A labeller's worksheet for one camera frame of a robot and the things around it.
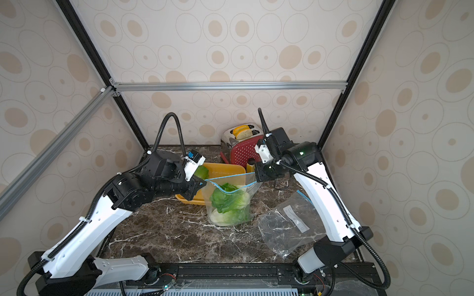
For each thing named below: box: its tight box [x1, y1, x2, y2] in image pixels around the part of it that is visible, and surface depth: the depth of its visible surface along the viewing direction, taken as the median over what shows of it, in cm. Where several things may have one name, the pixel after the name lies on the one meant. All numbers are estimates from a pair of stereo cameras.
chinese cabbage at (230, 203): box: [209, 182, 250, 223], surface depth 75 cm
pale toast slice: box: [235, 129, 254, 140], surface depth 101 cm
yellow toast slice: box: [232, 124, 250, 139], surface depth 102 cm
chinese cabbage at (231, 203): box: [209, 183, 251, 227], surface depth 75 cm
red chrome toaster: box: [220, 123, 265, 167], surface depth 102 cm
